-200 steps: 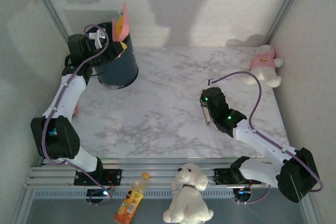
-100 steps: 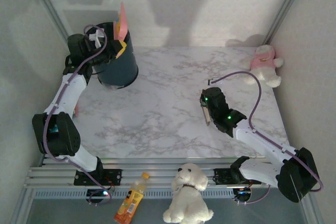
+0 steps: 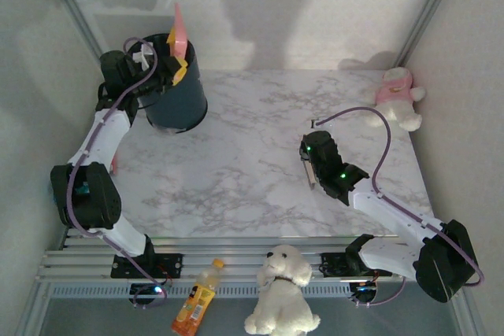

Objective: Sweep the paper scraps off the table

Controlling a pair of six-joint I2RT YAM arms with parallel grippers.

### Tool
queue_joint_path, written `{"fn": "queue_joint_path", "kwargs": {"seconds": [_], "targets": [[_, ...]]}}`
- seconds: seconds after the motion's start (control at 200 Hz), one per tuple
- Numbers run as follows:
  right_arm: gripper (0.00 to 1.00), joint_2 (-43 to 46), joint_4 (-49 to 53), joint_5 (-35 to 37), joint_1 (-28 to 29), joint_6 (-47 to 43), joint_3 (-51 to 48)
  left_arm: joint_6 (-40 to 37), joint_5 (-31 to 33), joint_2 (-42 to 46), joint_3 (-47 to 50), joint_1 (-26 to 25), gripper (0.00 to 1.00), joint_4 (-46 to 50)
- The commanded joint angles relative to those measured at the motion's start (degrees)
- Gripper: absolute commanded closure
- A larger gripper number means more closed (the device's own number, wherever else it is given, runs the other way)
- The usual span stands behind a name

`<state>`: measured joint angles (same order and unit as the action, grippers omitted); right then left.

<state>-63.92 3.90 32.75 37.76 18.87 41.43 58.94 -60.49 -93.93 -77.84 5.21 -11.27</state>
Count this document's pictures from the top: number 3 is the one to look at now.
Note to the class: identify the aluminium frame base rails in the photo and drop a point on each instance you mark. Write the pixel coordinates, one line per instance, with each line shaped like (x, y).
(244, 261)

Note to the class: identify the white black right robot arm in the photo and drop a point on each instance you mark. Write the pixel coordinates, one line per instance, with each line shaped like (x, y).
(393, 218)

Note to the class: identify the pink dustpan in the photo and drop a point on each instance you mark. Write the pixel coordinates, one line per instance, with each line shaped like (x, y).
(180, 33)

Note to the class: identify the black controller board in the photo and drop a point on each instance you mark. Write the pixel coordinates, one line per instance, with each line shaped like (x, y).
(138, 293)
(362, 293)

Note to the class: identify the dark blue-grey waste bin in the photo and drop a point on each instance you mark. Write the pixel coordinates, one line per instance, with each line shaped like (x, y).
(181, 104)

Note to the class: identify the aluminium frame post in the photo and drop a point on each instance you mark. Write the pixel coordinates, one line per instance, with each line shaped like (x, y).
(429, 9)
(78, 21)

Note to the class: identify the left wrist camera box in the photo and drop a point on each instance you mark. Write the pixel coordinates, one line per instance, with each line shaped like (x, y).
(142, 56)

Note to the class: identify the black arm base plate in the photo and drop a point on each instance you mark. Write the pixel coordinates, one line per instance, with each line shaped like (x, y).
(173, 265)
(332, 265)

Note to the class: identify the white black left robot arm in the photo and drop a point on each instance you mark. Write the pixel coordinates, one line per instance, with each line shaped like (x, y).
(102, 139)

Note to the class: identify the white plush dog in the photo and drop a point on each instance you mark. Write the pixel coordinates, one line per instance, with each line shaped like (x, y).
(281, 296)

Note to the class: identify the orange juice bottle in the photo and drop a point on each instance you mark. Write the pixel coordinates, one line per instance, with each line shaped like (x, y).
(197, 300)

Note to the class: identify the white plush in pink dress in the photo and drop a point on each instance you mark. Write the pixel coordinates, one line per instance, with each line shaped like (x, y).
(393, 92)

